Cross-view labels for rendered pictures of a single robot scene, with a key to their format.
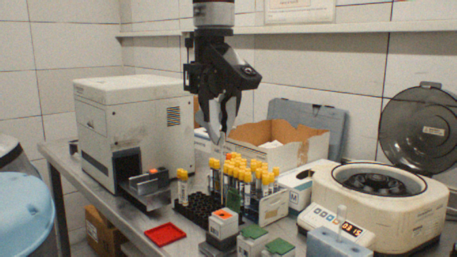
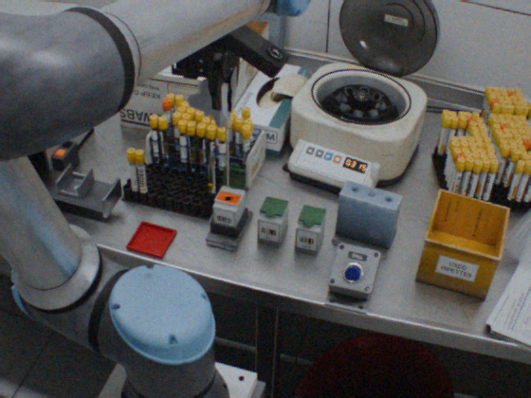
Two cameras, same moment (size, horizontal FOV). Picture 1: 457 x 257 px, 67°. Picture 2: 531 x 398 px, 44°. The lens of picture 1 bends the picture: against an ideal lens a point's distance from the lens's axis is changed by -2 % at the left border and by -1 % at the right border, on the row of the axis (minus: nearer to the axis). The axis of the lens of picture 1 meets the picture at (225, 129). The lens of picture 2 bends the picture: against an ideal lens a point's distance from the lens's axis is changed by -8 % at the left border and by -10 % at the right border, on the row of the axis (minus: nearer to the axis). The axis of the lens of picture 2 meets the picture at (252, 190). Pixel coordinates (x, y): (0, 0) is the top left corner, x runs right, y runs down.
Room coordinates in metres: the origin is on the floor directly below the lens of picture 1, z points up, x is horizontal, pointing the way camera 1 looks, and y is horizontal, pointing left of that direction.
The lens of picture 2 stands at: (-0.14, 0.44, 1.73)
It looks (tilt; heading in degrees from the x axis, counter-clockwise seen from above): 41 degrees down; 328
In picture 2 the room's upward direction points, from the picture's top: 1 degrees clockwise
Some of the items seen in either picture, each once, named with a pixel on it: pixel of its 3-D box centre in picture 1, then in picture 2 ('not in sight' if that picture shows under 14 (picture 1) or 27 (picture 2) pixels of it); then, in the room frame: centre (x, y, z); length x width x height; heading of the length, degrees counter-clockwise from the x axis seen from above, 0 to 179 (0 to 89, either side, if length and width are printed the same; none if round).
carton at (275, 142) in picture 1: (269, 153); (195, 70); (1.03, -0.14, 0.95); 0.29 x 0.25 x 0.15; 130
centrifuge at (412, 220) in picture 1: (369, 203); (357, 124); (0.71, -0.32, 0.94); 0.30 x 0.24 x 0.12; 121
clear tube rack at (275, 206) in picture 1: (245, 194); (206, 148); (0.82, -0.05, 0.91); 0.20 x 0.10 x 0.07; 40
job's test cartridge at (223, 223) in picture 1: (223, 228); (228, 210); (0.64, 0.00, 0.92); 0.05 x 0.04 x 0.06; 130
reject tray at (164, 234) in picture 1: (164, 234); (151, 239); (0.68, 0.13, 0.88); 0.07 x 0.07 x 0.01; 40
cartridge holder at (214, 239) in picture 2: (223, 239); (229, 223); (0.64, 0.00, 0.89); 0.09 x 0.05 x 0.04; 130
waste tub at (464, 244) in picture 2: not in sight; (463, 244); (0.36, -0.29, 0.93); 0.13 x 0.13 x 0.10; 36
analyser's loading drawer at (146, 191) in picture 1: (139, 184); (65, 183); (0.86, 0.23, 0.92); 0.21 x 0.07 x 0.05; 40
